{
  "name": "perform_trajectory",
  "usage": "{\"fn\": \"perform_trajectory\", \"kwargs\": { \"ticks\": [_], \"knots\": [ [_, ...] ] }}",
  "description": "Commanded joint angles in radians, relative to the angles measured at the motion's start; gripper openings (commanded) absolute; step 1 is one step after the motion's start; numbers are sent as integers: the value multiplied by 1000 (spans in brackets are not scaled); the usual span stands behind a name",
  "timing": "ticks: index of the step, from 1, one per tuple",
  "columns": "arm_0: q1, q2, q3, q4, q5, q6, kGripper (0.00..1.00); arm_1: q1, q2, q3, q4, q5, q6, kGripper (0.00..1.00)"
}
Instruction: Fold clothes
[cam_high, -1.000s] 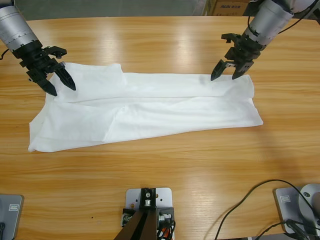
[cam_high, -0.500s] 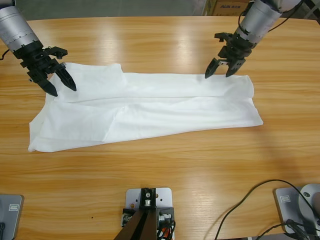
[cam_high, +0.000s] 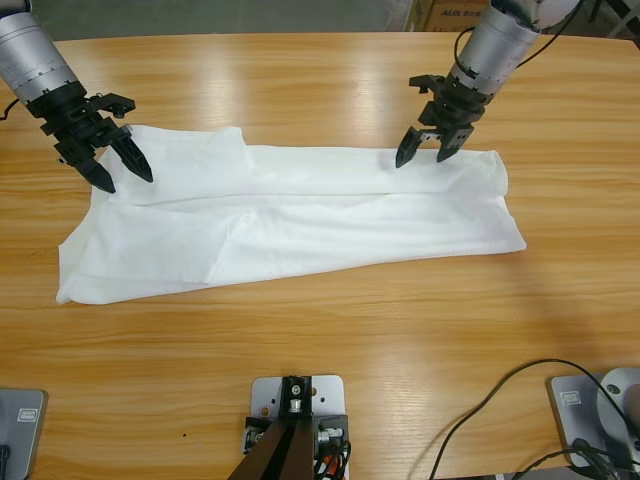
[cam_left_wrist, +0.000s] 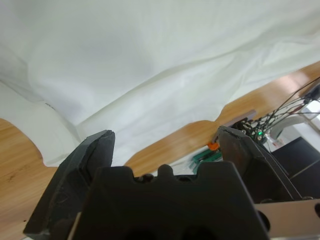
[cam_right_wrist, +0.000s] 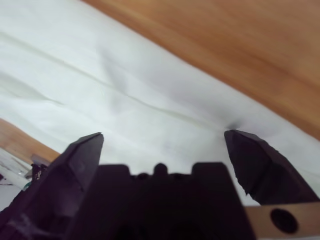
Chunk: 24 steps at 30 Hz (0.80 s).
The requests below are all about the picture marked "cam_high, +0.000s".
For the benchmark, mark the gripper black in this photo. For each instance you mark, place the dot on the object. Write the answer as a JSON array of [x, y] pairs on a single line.
[[75, 127], [457, 107]]

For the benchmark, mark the white t-shirt with black logo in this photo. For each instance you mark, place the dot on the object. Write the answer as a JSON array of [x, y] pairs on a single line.
[[300, 225]]

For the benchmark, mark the AUX cardboard box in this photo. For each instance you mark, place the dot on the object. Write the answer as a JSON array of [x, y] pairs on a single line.
[[445, 20]]

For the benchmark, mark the patterned cardboard box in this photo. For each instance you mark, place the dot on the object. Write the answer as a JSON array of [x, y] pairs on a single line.
[[417, 17]]

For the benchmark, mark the wrist black camera bracket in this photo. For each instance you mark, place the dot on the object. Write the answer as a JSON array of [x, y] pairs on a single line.
[[425, 82], [117, 102]]

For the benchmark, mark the black metal frame leg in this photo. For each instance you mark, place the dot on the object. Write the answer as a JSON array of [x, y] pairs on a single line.
[[622, 21]]

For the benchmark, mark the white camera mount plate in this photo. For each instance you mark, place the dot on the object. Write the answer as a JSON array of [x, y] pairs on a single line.
[[330, 395]]

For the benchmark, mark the black corner bracket with bolt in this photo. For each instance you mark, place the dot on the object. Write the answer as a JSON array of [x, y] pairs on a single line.
[[252, 436], [341, 427]]

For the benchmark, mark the arm grey base plate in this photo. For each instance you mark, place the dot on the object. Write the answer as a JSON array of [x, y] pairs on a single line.
[[20, 450], [570, 420]]

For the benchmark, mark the black plug at base plate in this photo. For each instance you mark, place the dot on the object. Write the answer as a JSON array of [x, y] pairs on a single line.
[[4, 455]]

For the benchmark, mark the dark camera post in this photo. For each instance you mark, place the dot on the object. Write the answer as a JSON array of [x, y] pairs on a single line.
[[290, 450]]

